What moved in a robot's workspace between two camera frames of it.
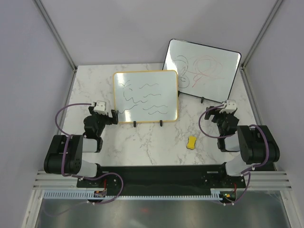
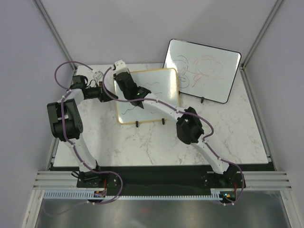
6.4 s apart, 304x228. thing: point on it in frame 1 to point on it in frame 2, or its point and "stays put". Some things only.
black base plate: (162, 180) stays put
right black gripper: (216, 114) to (128, 74)
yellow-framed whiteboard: (146, 96) stays put
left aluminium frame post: (55, 34) stays put
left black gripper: (104, 116) to (104, 93)
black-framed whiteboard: (203, 71) stays put
